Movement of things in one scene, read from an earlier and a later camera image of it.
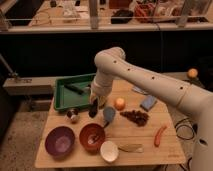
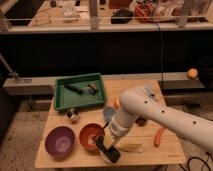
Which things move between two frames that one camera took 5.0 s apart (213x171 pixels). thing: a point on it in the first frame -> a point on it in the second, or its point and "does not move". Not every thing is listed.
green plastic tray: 69,99 does not move
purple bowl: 60,140 does not move
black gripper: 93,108 -> 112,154
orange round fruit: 119,104 does not move
